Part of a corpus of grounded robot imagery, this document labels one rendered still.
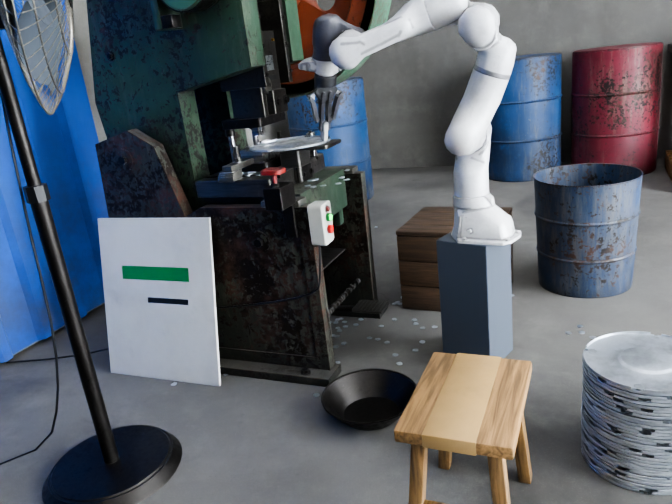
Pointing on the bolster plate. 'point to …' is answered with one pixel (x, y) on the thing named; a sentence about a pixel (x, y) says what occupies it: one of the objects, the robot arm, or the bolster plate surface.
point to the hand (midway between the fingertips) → (324, 130)
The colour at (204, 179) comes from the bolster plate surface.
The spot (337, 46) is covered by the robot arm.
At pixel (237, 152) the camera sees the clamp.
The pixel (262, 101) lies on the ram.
